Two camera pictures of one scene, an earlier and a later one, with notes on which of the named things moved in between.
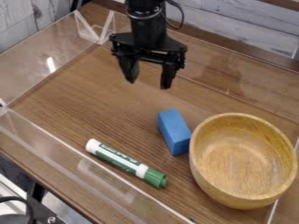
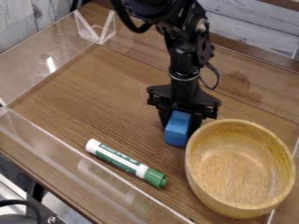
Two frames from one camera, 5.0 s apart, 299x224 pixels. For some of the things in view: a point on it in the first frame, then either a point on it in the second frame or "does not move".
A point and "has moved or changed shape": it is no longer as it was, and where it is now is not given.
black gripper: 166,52 → 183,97
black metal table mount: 38,213 does not move
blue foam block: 175,130 has moved or changed shape
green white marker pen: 126,163 does not move
